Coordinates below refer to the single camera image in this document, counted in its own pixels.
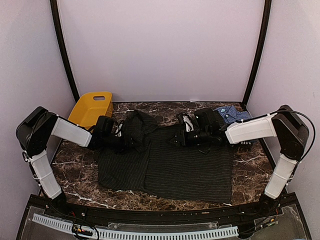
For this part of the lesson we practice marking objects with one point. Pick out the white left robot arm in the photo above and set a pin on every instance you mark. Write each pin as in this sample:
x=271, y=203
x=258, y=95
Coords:
x=34, y=132

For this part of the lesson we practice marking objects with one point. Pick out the white slotted cable duct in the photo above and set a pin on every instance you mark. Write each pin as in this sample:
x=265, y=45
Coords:
x=122, y=231

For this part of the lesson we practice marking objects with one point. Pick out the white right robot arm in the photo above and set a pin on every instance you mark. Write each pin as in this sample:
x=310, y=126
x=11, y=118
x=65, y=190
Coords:
x=285, y=125

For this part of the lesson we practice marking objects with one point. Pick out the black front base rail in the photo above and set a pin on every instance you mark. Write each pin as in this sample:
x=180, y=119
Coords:
x=283, y=221

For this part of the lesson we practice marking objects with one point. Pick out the yellow plastic basket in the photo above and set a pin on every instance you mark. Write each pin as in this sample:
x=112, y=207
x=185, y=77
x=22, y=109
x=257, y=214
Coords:
x=90, y=107

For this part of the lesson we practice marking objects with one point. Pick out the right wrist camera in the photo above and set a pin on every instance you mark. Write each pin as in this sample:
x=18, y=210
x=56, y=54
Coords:
x=203, y=117

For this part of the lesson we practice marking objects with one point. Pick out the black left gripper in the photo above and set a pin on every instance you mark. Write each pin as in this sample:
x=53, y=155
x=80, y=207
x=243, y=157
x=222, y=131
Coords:
x=125, y=145

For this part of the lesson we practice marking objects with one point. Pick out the black enclosure frame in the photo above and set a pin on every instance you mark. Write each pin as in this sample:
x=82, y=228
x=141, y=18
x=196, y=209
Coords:
x=162, y=50

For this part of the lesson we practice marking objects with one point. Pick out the blue checked folded shirt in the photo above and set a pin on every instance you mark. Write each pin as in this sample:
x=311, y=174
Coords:
x=230, y=114

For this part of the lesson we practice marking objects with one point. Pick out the black pinstriped long sleeve shirt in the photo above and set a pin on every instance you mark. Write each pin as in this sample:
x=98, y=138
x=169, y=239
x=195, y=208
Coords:
x=151, y=164

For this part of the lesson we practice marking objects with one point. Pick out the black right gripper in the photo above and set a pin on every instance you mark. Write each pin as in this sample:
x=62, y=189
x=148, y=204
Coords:
x=180, y=134

